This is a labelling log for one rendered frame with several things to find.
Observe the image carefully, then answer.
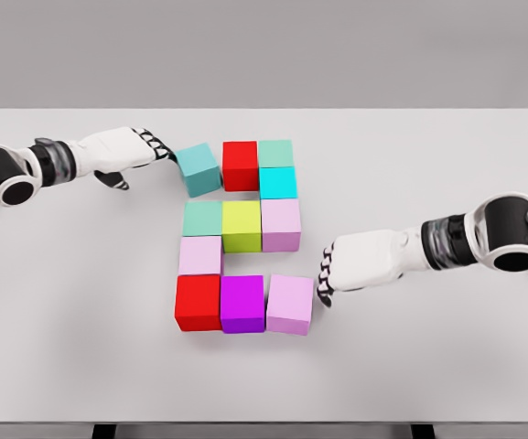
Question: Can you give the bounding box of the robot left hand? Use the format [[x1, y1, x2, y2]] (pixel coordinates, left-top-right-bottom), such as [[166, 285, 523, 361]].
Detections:
[[80, 127, 178, 191]]

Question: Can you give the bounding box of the yellow-green block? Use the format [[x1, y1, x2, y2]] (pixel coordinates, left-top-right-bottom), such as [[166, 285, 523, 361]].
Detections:
[[221, 199, 264, 254]]

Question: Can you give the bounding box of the light pink block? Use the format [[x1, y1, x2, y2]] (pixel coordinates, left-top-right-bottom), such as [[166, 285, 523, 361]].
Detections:
[[260, 198, 303, 253], [178, 235, 224, 277], [265, 273, 316, 337]]

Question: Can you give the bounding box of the teal block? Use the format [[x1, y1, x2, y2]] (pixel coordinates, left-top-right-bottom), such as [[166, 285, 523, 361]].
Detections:
[[174, 142, 223, 198]]

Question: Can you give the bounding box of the purple block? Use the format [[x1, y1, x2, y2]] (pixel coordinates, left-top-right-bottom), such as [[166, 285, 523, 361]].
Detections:
[[220, 274, 265, 334]]

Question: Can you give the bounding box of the red block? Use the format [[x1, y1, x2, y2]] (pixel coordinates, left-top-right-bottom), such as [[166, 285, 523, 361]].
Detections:
[[221, 140, 260, 192], [174, 274, 223, 333]]

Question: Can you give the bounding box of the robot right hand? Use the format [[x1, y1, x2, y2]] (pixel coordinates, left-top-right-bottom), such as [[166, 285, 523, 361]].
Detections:
[[314, 230, 408, 309]]

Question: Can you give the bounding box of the mint green block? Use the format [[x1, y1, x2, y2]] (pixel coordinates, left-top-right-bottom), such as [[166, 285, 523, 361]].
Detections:
[[181, 199, 224, 238], [257, 139, 295, 169]]

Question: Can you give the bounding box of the cyan block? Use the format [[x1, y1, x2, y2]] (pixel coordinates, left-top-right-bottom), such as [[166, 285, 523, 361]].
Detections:
[[258, 166, 298, 201]]

